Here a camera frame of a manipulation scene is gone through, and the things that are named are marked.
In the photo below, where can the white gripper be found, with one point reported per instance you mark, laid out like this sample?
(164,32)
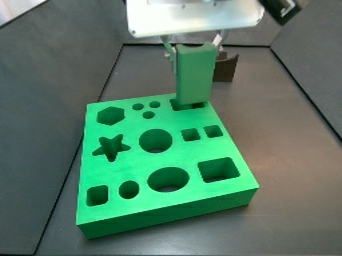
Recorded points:
(168,17)

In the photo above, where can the green arch block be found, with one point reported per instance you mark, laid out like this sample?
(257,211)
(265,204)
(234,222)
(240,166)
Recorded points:
(194,73)

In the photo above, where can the black curved fixture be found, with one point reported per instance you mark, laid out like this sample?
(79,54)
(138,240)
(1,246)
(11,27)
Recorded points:
(225,67)

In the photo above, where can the green shape sorter board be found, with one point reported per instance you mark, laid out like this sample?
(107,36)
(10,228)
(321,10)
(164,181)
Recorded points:
(158,163)

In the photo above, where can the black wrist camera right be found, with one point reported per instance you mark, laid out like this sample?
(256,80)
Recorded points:
(281,9)

